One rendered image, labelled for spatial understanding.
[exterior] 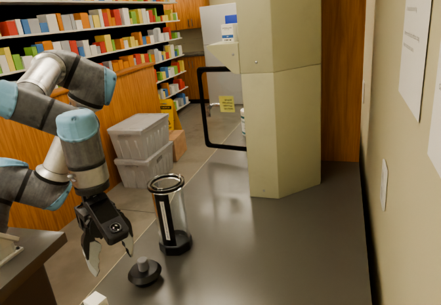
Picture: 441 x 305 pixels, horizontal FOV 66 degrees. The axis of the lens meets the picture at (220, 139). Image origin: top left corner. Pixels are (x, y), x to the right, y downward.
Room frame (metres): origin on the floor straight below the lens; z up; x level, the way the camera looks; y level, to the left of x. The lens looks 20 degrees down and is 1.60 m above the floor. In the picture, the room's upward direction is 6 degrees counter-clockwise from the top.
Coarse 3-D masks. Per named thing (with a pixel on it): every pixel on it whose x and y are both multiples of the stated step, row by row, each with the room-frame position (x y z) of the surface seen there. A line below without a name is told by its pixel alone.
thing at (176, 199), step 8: (160, 176) 0.93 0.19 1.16; (168, 176) 0.93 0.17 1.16; (176, 176) 0.92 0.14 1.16; (152, 184) 0.90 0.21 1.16; (160, 184) 0.92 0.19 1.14; (168, 184) 0.93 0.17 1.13; (176, 184) 0.86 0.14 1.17; (176, 192) 0.86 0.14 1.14; (176, 200) 0.85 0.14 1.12; (176, 208) 0.85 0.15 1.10; (184, 208) 0.88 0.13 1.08; (176, 216) 0.85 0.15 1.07; (184, 216) 0.87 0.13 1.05; (176, 224) 0.85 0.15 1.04; (184, 224) 0.87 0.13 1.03; (160, 232) 0.86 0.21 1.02; (176, 232) 0.85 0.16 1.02; (184, 232) 0.86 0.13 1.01; (160, 240) 0.87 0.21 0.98; (176, 240) 0.84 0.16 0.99; (184, 240) 0.86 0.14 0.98
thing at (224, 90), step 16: (208, 80) 1.57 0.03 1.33; (224, 80) 1.52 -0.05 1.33; (240, 80) 1.48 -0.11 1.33; (208, 96) 1.57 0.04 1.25; (224, 96) 1.53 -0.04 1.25; (240, 96) 1.49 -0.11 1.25; (224, 112) 1.53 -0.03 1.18; (240, 112) 1.49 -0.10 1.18; (208, 128) 1.58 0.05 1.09; (224, 128) 1.54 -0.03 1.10; (240, 128) 1.49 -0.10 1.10; (224, 144) 1.54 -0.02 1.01; (240, 144) 1.50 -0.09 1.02
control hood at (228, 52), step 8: (208, 48) 1.19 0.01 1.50; (216, 48) 1.18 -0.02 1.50; (224, 48) 1.16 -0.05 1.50; (232, 48) 1.15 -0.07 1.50; (216, 56) 1.18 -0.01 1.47; (224, 56) 1.17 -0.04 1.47; (232, 56) 1.16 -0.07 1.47; (224, 64) 1.17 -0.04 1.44; (232, 64) 1.16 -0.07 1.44; (232, 72) 1.16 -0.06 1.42; (240, 72) 1.15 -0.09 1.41
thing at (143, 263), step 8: (144, 256) 0.77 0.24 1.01; (136, 264) 0.78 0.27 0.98; (144, 264) 0.75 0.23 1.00; (152, 264) 0.77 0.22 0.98; (136, 272) 0.74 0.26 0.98; (144, 272) 0.74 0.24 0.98; (152, 272) 0.74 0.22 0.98; (160, 272) 0.75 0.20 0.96; (136, 280) 0.72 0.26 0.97; (144, 280) 0.72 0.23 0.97; (152, 280) 0.72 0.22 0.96
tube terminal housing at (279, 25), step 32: (256, 0) 1.12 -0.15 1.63; (288, 0) 1.14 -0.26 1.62; (320, 0) 1.19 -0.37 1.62; (256, 32) 1.13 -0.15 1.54; (288, 32) 1.13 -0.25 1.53; (320, 32) 1.19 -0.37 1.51; (256, 64) 1.13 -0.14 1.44; (288, 64) 1.13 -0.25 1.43; (320, 64) 1.19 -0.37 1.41; (256, 96) 1.13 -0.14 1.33; (288, 96) 1.13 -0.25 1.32; (320, 96) 1.19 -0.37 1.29; (256, 128) 1.13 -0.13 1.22; (288, 128) 1.13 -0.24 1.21; (320, 128) 1.19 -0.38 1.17; (256, 160) 1.14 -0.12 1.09; (288, 160) 1.13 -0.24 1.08; (320, 160) 1.20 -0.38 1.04; (256, 192) 1.14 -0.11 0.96; (288, 192) 1.13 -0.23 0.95
